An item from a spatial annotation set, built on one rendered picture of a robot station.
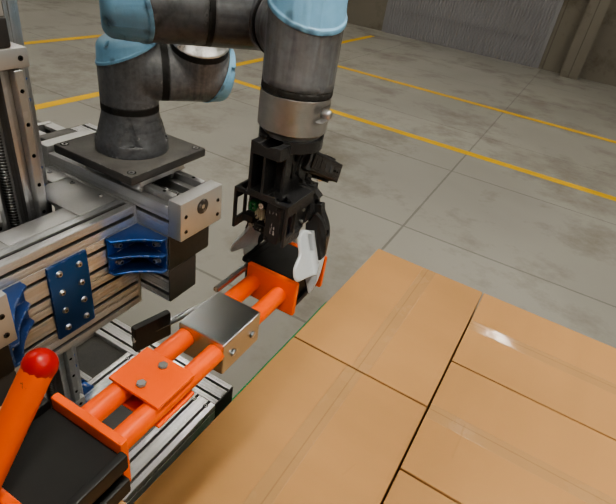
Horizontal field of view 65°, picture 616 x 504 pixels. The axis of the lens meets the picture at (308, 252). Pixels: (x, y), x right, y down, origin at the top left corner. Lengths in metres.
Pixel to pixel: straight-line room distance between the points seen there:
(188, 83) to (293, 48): 0.59
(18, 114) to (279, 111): 0.63
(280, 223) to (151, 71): 0.58
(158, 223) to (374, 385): 0.67
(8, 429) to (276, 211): 0.31
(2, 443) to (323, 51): 0.40
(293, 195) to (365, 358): 0.87
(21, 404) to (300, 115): 0.34
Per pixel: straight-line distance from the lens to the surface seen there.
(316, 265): 0.61
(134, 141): 1.08
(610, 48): 10.34
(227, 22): 0.56
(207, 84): 1.06
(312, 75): 0.49
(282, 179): 0.52
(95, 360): 1.79
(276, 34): 0.49
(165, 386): 0.49
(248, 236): 0.63
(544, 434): 1.39
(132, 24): 0.55
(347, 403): 1.24
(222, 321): 0.55
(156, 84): 1.05
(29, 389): 0.38
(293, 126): 0.50
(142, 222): 1.11
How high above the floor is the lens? 1.48
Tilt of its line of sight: 33 degrees down
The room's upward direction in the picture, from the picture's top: 10 degrees clockwise
